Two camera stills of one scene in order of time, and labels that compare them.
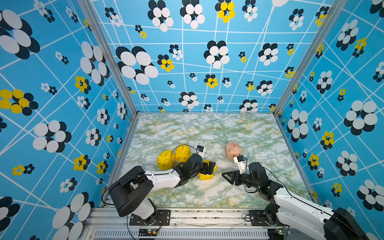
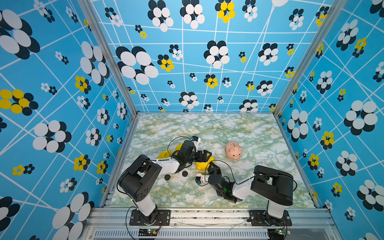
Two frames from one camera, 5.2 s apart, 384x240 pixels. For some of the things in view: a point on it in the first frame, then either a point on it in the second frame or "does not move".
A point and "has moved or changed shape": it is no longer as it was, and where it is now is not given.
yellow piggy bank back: x=203 y=176 has moved or changed shape
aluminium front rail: x=185 y=225 does not move
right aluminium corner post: x=335 y=12 does not move
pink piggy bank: x=232 y=149 does not move
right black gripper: x=235 y=176 to x=215 y=171
